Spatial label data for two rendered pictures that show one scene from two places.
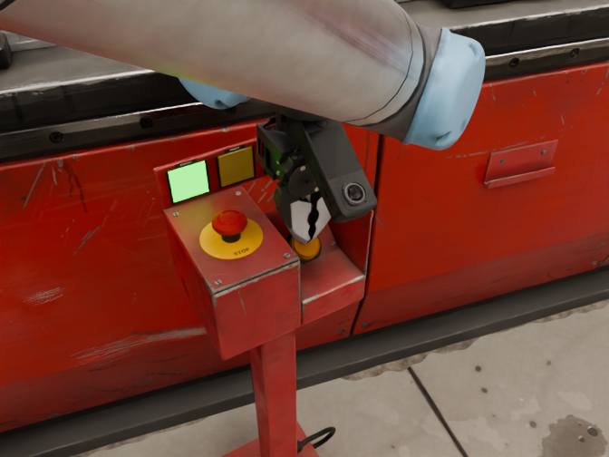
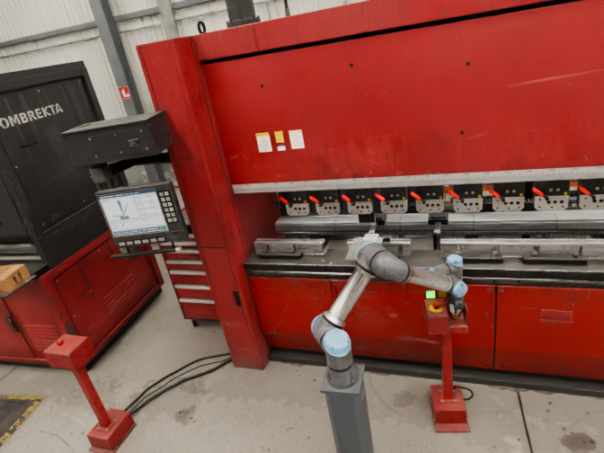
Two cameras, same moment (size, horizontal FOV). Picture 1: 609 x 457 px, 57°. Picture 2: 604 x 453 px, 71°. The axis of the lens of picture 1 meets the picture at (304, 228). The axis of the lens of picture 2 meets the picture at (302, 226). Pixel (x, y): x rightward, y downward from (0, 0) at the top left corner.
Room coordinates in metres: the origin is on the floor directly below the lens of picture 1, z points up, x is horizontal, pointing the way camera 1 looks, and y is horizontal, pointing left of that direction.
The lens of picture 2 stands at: (-1.30, -0.66, 2.23)
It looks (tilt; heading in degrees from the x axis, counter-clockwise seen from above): 25 degrees down; 41
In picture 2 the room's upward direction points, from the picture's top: 11 degrees counter-clockwise
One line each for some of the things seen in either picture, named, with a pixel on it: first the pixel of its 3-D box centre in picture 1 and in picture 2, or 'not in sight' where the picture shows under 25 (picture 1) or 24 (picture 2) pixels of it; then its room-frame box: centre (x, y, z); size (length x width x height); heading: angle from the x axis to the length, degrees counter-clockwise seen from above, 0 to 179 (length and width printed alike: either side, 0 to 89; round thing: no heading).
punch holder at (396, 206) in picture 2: not in sight; (394, 198); (0.78, 0.43, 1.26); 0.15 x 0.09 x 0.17; 108
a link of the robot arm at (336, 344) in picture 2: not in sight; (337, 347); (-0.16, 0.28, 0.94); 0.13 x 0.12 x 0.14; 57
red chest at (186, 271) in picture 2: not in sight; (210, 269); (0.58, 2.13, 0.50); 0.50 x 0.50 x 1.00; 18
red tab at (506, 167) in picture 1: (522, 163); (556, 316); (0.90, -0.42, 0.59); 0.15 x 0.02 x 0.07; 108
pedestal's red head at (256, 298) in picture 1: (265, 238); (445, 311); (0.51, 0.05, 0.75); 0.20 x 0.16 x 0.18; 120
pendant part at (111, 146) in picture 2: not in sight; (137, 192); (-0.08, 1.65, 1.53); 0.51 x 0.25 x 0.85; 123
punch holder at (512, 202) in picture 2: not in sight; (507, 193); (0.97, -0.14, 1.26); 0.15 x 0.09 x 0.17; 108
